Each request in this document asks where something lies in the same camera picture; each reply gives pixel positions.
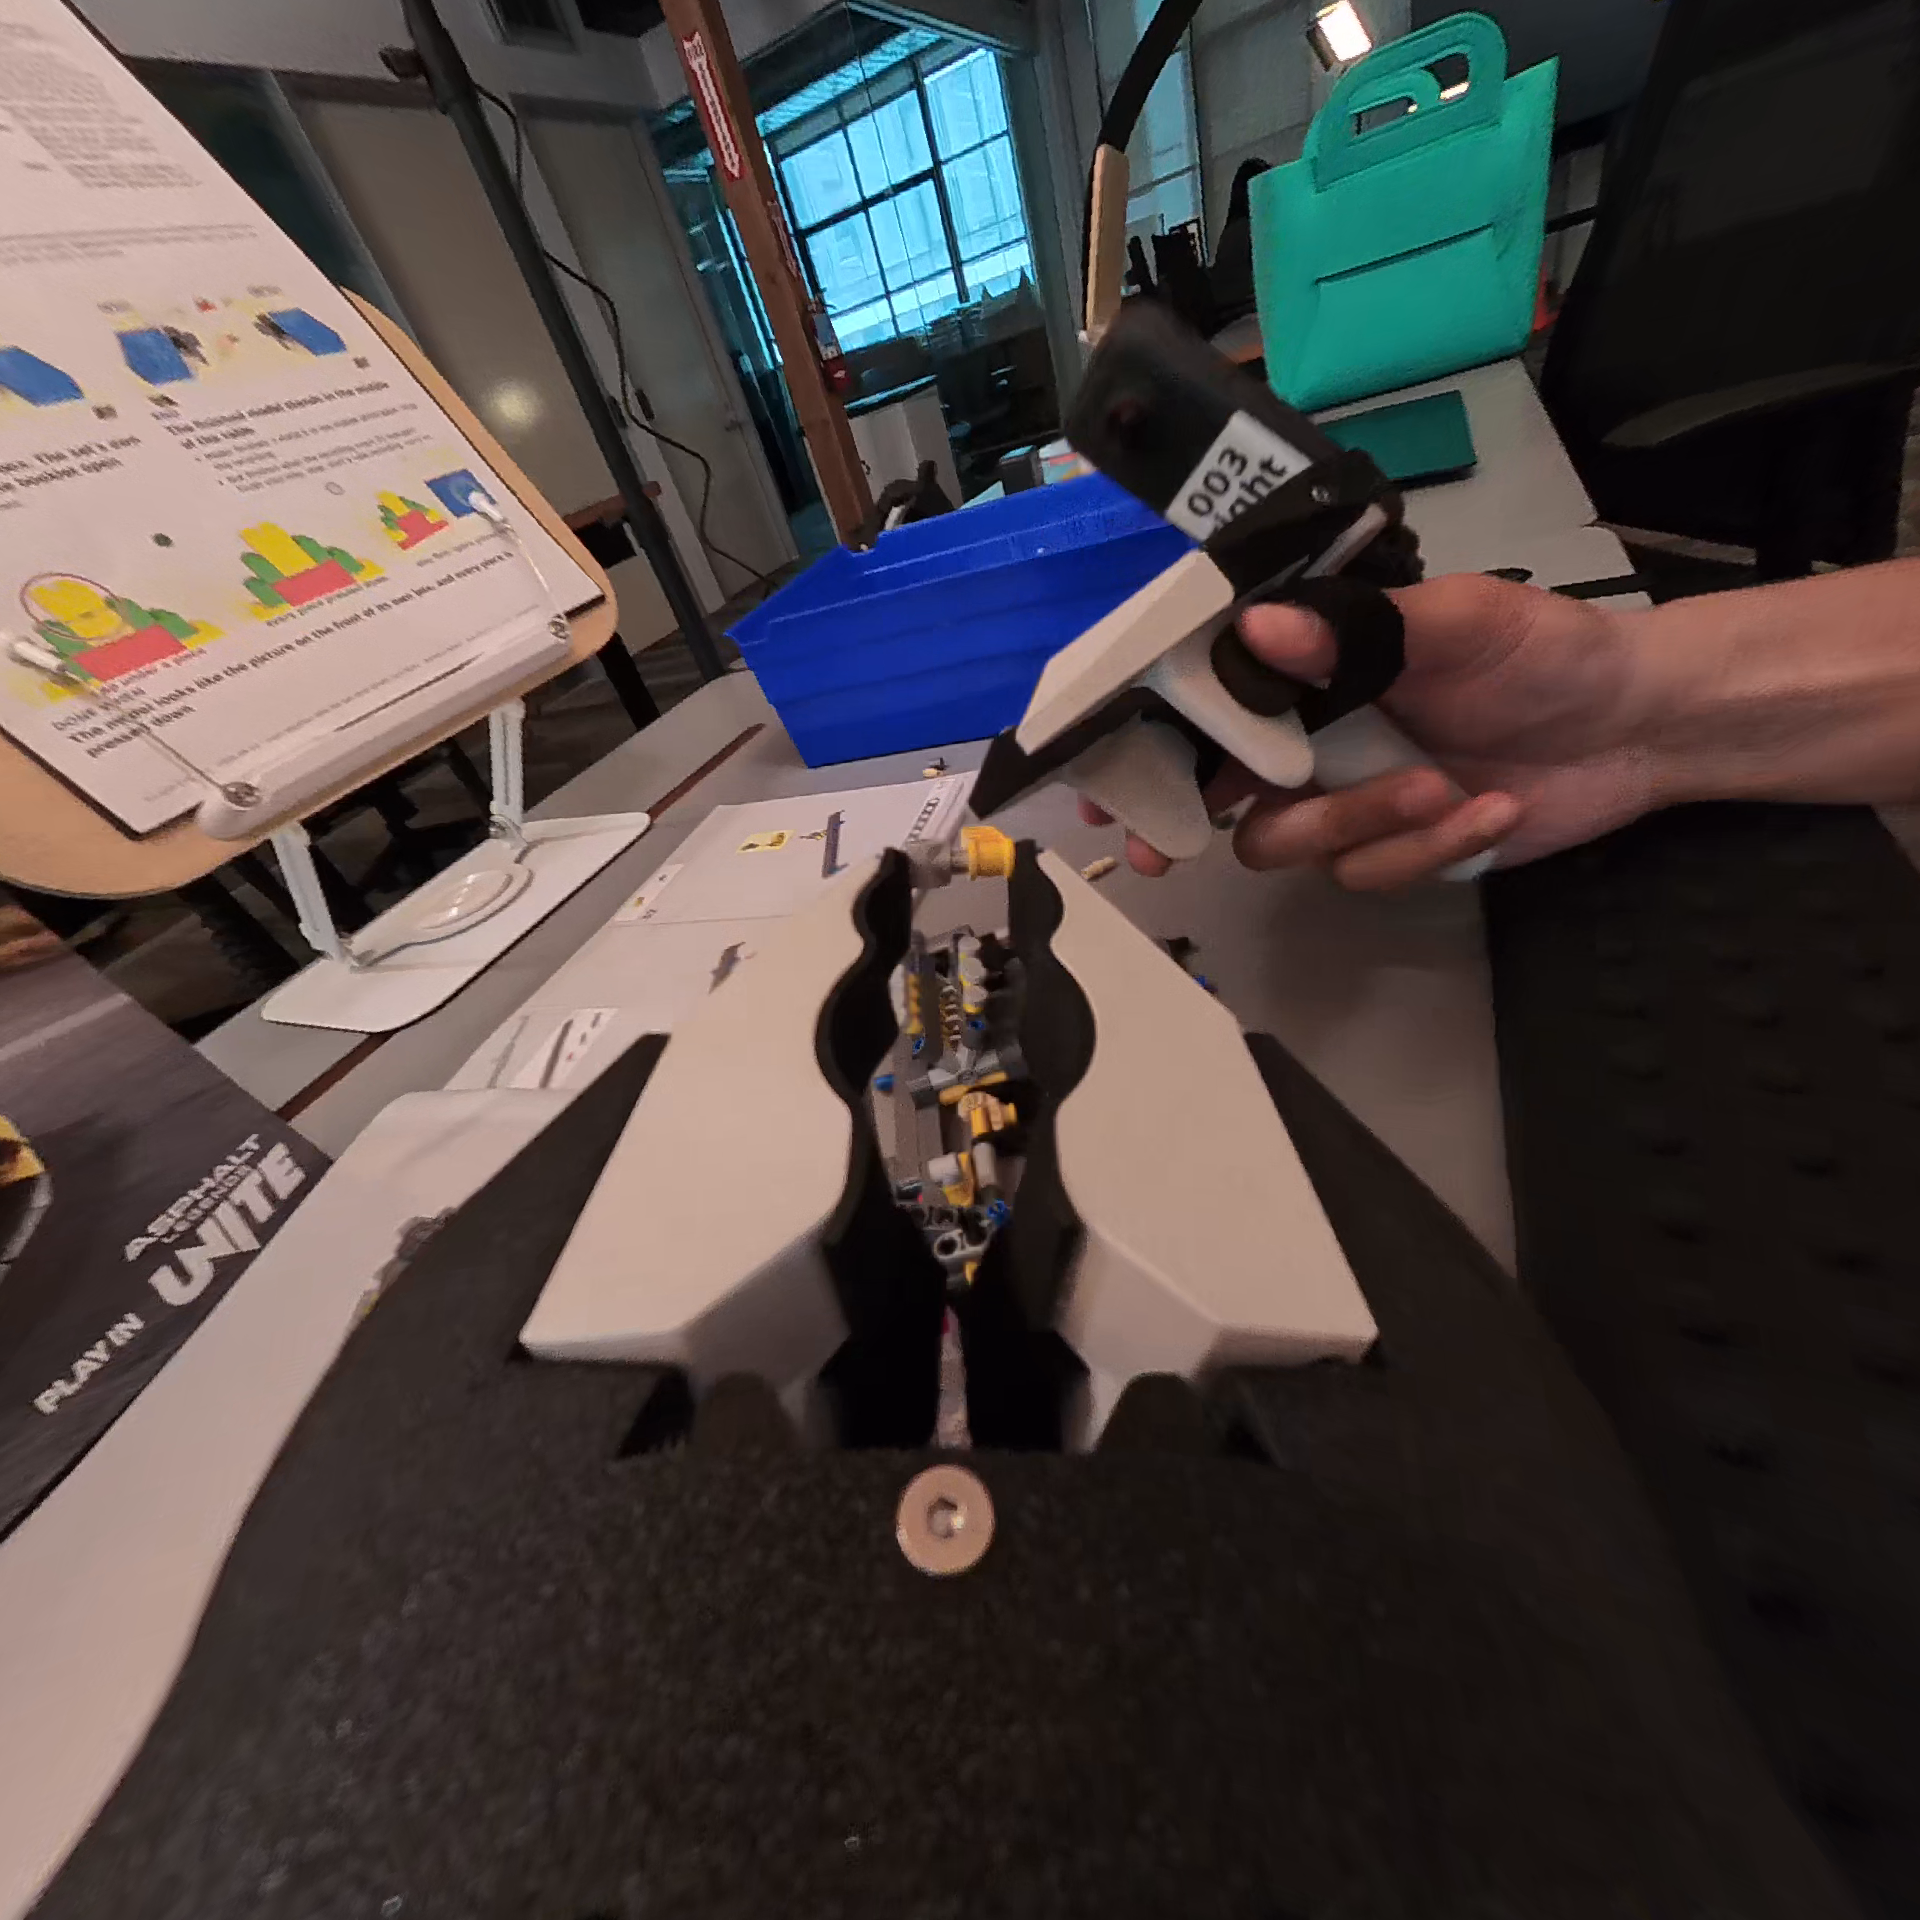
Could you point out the tan board white stand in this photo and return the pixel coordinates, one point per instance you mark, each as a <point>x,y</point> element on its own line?
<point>1106,239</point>

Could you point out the yellow car toy set box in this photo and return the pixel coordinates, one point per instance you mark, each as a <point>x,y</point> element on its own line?
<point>122,1199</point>

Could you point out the yellow toy liftarm grey bush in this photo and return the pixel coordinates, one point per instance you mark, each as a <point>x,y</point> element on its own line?
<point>982,855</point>

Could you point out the dark metal pole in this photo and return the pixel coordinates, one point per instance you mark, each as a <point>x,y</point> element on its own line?
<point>558,331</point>

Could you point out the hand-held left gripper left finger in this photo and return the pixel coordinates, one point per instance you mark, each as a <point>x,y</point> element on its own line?
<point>705,1170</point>

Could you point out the person's right hand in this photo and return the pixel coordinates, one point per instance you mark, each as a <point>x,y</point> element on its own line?
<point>1501,690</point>

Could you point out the printed instruction sheet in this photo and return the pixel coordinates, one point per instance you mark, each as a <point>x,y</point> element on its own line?
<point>224,375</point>

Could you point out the brown wooden post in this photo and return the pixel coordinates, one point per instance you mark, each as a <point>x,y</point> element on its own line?
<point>780,284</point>

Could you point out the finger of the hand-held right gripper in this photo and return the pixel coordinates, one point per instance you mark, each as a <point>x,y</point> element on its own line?
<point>1119,644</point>

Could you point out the teal felt bag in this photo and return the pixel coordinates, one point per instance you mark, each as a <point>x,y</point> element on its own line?
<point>1395,255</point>

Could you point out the black perforated panel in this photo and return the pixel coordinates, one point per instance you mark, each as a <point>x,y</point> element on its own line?
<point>1725,1199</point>

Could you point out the blue plastic bin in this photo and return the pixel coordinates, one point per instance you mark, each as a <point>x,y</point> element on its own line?
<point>900,631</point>

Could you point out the large paned window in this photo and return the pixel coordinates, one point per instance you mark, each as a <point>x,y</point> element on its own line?
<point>900,194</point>

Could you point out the person's right forearm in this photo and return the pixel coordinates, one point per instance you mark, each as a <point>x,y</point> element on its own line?
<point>1801,674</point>

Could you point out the grey building instruction booklet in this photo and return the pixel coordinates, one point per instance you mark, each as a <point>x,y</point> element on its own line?
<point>751,871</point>

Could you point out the ceiling light panel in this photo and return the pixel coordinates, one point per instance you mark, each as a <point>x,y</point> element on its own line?
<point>1340,32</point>

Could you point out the teal felt pouch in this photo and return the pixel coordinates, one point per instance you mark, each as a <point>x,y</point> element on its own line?
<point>1402,435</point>

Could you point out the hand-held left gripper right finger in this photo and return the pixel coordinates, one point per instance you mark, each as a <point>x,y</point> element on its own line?
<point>1185,1184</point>

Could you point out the black office chair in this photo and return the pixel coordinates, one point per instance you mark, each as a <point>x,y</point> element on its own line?
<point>1725,225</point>

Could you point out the toy car chassis assembly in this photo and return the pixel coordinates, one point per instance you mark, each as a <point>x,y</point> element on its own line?
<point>962,1119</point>

